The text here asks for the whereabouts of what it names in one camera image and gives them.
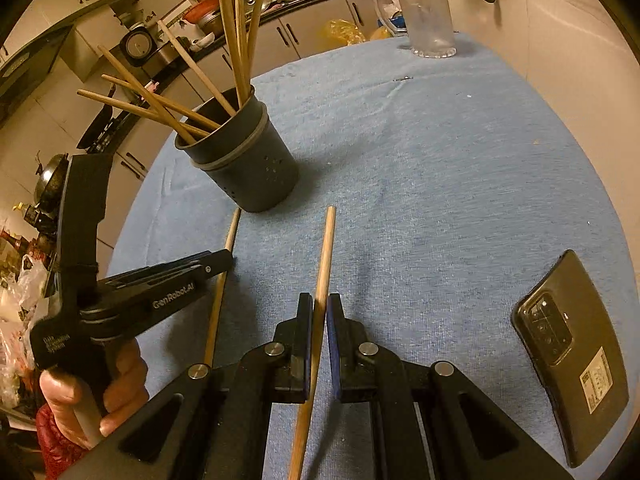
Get white lower kitchen cabinets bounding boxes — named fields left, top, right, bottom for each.
left=0, top=0, right=401, bottom=271

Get steel pot with lid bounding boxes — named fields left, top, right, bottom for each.
left=32, top=152, right=68, bottom=206

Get white plastic bag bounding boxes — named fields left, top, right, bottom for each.
left=20, top=255, right=51, bottom=311

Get person's left hand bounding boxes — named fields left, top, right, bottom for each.
left=39, top=337, right=150, bottom=450

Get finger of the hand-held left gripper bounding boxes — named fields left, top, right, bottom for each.
left=192, top=250, right=235, bottom=287

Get yellow plastic bag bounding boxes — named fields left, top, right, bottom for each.
left=325, top=19, right=368, bottom=46

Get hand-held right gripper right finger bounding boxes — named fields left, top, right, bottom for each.
left=326, top=294, right=576, bottom=480

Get black wok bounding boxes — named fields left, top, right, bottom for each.
left=77, top=102, right=121, bottom=153

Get red plastic basin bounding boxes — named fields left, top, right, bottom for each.
left=182, top=0, right=221, bottom=23

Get blue tablecloth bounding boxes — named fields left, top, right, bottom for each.
left=107, top=30, right=632, bottom=480

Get bunch of wooden chopsticks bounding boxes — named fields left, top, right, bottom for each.
left=76, top=0, right=273, bottom=143

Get clear glass pitcher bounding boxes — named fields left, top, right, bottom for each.
left=372, top=0, right=458, bottom=59

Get dark grey chopstick holder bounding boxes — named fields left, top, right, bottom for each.
left=174, top=85, right=301, bottom=213

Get black kitchen countertop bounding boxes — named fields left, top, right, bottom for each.
left=75, top=0, right=396, bottom=156

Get black smartphone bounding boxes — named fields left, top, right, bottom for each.
left=511, top=249, right=630, bottom=468

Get black range hood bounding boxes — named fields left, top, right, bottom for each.
left=0, top=25, right=73, bottom=111

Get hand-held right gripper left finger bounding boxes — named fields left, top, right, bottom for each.
left=57, top=292, right=315, bottom=480

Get rice cooker with open lid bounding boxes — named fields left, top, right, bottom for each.
left=124, top=29, right=183, bottom=73

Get wooden chopstick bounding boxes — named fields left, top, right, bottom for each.
left=290, top=206, right=337, bottom=480
left=202, top=207, right=242, bottom=367

